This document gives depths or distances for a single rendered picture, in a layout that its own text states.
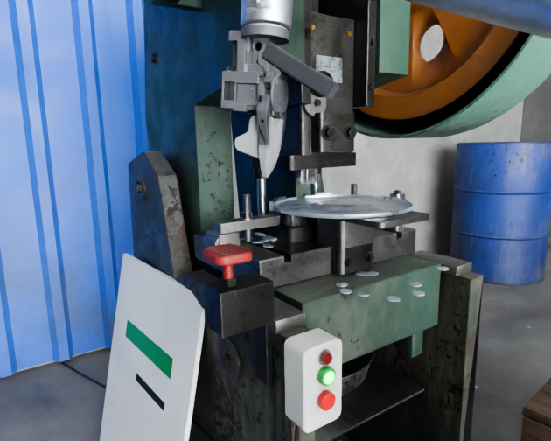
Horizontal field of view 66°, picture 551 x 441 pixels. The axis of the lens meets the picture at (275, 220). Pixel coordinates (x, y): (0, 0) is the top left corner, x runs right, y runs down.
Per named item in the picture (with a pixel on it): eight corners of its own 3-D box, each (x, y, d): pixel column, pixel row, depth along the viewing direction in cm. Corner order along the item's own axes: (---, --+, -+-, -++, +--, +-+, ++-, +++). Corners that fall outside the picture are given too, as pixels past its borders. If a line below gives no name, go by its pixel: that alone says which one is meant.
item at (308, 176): (319, 182, 99) (319, 166, 99) (303, 184, 97) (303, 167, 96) (310, 181, 102) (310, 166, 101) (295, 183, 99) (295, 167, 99)
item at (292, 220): (342, 218, 102) (343, 199, 101) (292, 226, 94) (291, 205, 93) (318, 213, 109) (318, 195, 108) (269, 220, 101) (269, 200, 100)
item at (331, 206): (335, 225, 71) (335, 220, 71) (248, 205, 95) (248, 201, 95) (442, 207, 87) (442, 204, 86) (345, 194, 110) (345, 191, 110)
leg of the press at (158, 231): (324, 651, 78) (326, 155, 61) (272, 697, 72) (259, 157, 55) (156, 403, 153) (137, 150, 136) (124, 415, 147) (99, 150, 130)
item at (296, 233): (357, 230, 102) (358, 218, 101) (289, 243, 91) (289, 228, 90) (315, 220, 115) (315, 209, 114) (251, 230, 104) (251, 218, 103)
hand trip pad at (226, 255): (257, 298, 65) (255, 250, 63) (221, 308, 61) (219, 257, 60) (234, 286, 70) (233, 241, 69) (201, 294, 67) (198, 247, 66)
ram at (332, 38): (367, 153, 93) (371, 7, 87) (314, 156, 84) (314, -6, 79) (317, 151, 107) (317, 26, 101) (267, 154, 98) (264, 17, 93)
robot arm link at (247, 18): (299, 6, 64) (282, -13, 56) (296, 38, 65) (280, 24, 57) (253, 8, 66) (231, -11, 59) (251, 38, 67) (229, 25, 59)
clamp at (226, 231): (283, 238, 95) (282, 192, 93) (215, 250, 86) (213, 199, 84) (268, 234, 100) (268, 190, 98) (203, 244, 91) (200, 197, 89)
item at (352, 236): (428, 279, 83) (432, 211, 80) (379, 294, 75) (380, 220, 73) (340, 253, 103) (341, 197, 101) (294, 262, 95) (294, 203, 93)
